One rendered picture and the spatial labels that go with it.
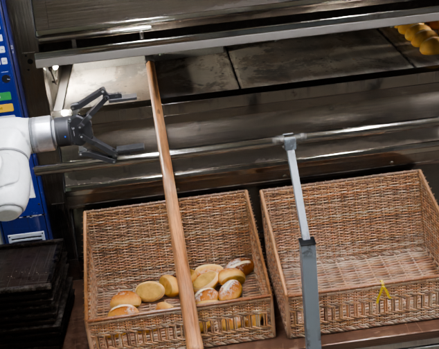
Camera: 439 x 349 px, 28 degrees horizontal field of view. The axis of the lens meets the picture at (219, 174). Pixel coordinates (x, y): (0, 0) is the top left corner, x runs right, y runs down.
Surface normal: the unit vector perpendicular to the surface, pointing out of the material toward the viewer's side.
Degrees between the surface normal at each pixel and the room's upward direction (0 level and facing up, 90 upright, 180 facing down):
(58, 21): 70
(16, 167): 53
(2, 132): 31
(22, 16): 90
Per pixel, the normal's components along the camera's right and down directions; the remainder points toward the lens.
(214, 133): 0.05, 0.08
